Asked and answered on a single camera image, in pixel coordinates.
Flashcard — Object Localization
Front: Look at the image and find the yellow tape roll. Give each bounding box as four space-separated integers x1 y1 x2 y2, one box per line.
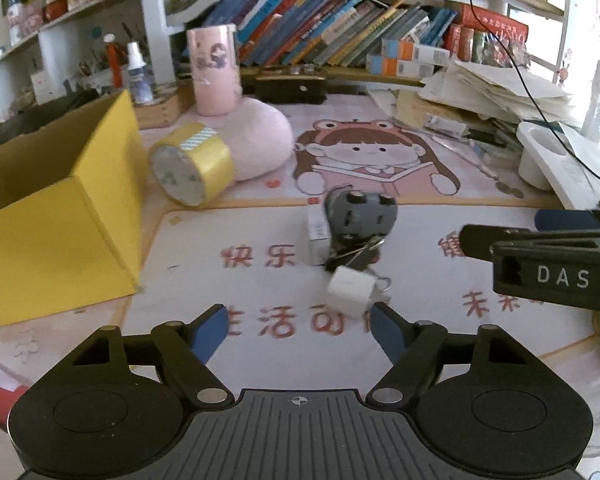
147 122 236 209

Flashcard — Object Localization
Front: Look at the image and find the black case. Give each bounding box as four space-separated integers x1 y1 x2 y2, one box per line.
254 76 327 106

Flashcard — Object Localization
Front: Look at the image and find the wooden chess box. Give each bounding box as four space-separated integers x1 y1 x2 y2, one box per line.
131 81 197 130

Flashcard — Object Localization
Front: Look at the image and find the yellow cardboard box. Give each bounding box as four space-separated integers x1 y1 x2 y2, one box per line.
0 89 148 332

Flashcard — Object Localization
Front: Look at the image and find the row of books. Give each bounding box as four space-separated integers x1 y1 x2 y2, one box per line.
207 0 459 68

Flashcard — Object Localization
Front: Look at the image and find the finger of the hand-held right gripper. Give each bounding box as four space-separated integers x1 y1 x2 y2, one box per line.
534 207 600 233
458 224 600 262

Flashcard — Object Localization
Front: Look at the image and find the black flat keyboard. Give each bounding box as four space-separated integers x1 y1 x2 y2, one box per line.
0 89 103 158

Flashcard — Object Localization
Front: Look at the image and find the red bottle with white cap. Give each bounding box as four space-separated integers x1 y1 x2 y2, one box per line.
103 33 125 90

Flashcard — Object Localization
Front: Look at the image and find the pink cartoon desk mat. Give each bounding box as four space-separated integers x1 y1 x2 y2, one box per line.
0 85 600 443

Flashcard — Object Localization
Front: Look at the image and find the pink cartoon canister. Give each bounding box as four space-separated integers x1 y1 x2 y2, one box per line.
186 24 242 117

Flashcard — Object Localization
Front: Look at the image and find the white plastic stand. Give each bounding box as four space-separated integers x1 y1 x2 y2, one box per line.
517 121 600 211

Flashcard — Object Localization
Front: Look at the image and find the white cube charger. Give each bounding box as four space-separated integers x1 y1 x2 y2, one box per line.
327 265 392 319

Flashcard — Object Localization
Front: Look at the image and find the small white carton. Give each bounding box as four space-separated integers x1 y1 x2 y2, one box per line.
307 200 332 266

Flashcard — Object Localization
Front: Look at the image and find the grey plastic toy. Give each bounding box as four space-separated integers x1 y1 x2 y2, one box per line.
324 187 399 253

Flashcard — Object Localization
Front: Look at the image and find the black cable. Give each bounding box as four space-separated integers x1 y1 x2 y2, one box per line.
456 0 600 197

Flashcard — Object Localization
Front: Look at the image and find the white shelf unit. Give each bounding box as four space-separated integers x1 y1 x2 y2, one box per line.
0 0 567 126

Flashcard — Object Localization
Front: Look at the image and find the thick red book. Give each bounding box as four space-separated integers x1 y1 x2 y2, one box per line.
456 3 530 44

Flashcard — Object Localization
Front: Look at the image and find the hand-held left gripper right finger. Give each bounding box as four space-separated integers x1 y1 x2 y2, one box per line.
366 302 532 407

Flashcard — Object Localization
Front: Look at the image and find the pink plush toy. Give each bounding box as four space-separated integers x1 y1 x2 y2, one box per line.
219 96 295 182

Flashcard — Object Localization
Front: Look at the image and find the stack of papers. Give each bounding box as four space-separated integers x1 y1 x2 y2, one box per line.
418 59 583 128

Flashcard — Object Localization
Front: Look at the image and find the orange and white box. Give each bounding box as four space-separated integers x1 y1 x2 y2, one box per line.
366 54 436 80
381 39 452 65

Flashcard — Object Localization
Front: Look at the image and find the white pen holder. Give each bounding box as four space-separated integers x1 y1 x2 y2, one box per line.
77 60 131 97

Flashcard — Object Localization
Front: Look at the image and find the white spray bottle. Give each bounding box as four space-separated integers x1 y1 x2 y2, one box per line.
125 42 154 104

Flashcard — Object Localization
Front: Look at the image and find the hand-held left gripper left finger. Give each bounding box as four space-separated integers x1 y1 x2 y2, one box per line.
70 303 236 409

